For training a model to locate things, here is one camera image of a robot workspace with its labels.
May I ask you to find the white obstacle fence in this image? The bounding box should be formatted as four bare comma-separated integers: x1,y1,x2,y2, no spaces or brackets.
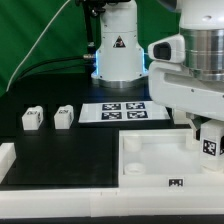
0,143,224,219

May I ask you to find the white cable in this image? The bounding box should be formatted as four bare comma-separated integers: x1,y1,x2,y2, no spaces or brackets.
5,0,72,93

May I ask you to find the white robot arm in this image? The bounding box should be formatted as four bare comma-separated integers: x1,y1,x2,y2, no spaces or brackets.
92,0,224,140

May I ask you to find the white square tabletop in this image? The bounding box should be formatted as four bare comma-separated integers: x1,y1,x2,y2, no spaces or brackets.
119,129,224,188

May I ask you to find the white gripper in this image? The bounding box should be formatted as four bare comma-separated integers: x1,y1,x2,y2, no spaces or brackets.
148,34,224,140

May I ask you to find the paper sheet with four tags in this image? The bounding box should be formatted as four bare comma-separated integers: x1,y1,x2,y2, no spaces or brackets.
79,101,170,123

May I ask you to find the black cable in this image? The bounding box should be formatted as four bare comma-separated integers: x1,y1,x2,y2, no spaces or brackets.
16,55,98,81

